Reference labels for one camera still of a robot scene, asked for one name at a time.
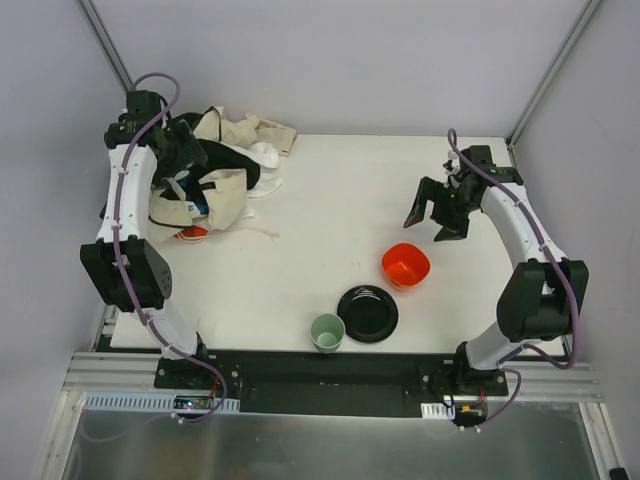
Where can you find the orange cloth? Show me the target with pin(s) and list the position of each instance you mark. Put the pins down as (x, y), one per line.
(194, 234)

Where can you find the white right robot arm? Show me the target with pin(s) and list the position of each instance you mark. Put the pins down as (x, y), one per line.
(539, 308)

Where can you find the white cloth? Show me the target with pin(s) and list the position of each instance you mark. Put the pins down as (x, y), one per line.
(267, 157)

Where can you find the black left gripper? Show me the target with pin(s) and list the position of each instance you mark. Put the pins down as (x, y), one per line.
(185, 151)

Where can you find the orange plastic bowl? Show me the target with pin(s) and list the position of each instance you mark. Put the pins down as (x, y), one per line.
(404, 266)

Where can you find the beige canvas cloth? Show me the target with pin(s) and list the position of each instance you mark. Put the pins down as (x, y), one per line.
(217, 209)

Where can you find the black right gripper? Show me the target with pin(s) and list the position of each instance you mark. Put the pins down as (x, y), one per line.
(442, 206)

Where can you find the light green cup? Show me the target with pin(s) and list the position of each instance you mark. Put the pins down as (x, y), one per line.
(327, 332)

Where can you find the white slotted cable duct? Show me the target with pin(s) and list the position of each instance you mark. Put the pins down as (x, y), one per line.
(159, 403)

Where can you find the black cloth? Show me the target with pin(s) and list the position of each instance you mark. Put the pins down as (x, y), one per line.
(207, 129)

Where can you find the aluminium frame rail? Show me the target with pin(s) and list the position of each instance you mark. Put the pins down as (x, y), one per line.
(534, 380)

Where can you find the black round plate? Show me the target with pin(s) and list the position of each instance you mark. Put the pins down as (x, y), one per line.
(369, 313)

